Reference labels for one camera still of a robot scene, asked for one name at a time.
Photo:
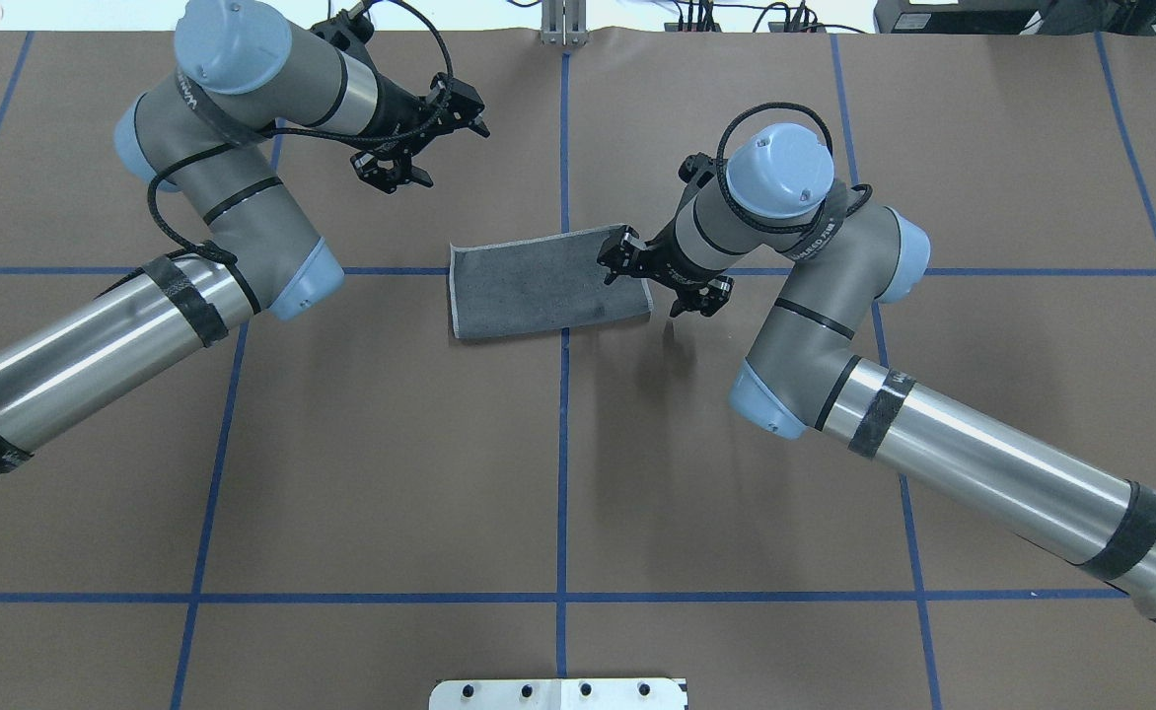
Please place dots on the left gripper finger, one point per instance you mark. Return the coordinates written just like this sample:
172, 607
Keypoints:
389, 176
456, 106

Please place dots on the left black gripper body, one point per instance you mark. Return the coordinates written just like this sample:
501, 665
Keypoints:
397, 110

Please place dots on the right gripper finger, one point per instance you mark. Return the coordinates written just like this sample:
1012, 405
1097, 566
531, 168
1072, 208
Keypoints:
623, 254
707, 300

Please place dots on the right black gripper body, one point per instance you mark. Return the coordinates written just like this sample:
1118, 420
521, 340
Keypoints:
664, 258

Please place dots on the pink and grey towel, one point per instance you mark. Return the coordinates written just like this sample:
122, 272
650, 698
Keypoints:
536, 285

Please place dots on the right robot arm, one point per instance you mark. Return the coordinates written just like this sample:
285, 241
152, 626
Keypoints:
771, 183

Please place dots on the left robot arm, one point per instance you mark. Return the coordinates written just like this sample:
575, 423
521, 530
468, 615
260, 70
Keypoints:
238, 243

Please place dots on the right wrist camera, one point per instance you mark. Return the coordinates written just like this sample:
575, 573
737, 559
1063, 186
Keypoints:
697, 170

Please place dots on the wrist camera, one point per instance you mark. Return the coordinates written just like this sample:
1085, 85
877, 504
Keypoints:
697, 170
348, 29

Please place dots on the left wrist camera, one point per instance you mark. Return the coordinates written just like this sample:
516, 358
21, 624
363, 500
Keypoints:
348, 29

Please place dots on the aluminium frame post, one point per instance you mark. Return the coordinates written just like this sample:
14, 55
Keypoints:
564, 23

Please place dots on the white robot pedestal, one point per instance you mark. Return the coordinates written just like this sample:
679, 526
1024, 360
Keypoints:
561, 693

